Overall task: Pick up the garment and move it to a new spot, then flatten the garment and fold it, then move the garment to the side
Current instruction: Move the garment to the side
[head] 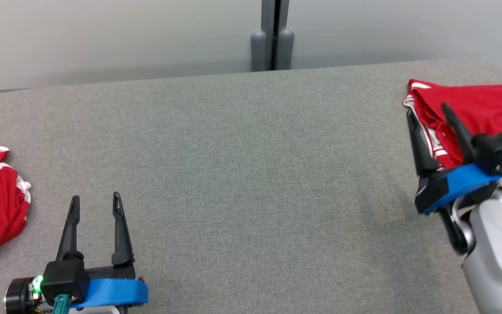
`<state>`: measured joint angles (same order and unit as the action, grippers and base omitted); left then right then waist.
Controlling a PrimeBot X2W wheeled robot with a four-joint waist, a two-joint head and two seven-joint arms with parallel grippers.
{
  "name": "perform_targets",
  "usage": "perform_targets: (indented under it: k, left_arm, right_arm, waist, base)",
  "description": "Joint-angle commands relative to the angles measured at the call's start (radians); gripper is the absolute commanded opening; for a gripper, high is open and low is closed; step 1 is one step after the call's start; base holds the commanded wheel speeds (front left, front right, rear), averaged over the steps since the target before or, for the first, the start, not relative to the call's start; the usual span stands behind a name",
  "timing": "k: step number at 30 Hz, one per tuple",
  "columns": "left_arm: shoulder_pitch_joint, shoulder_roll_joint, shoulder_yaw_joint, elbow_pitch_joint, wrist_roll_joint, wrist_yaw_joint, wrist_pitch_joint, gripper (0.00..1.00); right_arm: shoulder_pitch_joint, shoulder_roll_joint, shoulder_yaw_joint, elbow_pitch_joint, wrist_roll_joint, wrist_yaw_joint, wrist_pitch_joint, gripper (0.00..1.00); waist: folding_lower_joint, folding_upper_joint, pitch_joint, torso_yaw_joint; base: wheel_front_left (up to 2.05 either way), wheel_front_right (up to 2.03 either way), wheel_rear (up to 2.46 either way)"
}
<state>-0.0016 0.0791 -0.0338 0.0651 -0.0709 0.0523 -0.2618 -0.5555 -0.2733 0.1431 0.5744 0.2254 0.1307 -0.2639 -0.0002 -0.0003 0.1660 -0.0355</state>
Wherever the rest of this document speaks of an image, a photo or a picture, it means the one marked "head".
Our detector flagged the grey cylinder post foot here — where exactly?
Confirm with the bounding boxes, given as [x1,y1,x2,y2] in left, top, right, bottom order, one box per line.
[251,29,268,72]
[278,28,295,70]

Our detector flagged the red white shorts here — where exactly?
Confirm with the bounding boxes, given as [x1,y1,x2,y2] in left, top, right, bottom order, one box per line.
[404,78,502,168]

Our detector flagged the left camera cable teal plug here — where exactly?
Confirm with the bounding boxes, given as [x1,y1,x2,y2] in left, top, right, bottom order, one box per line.
[52,294,71,314]

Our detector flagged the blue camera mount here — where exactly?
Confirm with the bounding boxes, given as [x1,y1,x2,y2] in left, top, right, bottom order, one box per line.
[70,278,149,310]
[414,164,502,215]

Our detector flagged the blue left camera mount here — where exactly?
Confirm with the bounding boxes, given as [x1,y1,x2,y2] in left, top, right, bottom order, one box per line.
[70,278,149,310]

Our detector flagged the grey metal partition post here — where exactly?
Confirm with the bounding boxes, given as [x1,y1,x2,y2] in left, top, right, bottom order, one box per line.
[261,0,290,70]

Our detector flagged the blue right camera mount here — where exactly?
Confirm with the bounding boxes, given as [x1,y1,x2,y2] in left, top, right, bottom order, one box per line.
[414,164,502,215]

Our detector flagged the grey fabric sofa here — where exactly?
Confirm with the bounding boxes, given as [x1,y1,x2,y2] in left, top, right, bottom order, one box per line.
[0,59,502,314]

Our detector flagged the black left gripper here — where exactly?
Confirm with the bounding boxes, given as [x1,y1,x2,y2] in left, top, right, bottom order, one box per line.
[5,192,145,314]

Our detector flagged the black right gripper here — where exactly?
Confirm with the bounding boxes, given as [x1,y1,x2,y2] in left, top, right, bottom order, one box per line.
[406,102,478,198]

